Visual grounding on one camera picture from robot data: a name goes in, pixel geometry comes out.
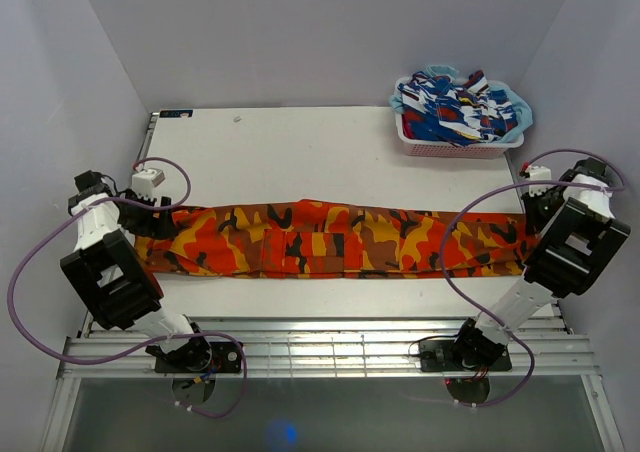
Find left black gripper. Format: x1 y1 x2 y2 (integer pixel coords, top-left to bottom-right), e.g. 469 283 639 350
117 188 179 240

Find orange camouflage trousers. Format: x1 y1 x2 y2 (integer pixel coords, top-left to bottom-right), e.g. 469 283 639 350
134 200 538 279

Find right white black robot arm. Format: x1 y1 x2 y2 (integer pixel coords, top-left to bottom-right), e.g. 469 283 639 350
451 157 630 369

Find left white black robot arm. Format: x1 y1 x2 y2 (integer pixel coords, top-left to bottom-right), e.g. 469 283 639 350
60 168 213 372

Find light blue garment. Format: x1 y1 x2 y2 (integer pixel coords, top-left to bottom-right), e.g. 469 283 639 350
389 63 535 143

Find blue label sticker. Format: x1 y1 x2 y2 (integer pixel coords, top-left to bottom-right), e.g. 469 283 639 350
158 109 193 119

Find pink plastic laundry basket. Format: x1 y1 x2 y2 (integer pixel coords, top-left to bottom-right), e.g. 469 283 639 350
390 71 533 159

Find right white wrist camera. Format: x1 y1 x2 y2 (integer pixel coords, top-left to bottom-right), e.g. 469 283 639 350
520 163 552 197

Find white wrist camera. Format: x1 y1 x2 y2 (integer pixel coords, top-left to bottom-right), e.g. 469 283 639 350
130 168 165 205
520 163 552 197

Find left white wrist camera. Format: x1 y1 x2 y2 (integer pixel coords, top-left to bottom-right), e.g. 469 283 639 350
130 168 165 205

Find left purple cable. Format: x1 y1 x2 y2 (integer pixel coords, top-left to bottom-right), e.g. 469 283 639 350
6 156 249 419

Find aluminium frame rail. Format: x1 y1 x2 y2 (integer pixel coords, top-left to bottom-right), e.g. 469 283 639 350
55 316 601 379

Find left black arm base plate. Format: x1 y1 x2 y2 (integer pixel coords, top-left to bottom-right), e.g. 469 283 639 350
153 341 242 375

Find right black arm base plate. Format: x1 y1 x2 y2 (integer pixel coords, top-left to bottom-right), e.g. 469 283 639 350
418 339 512 373

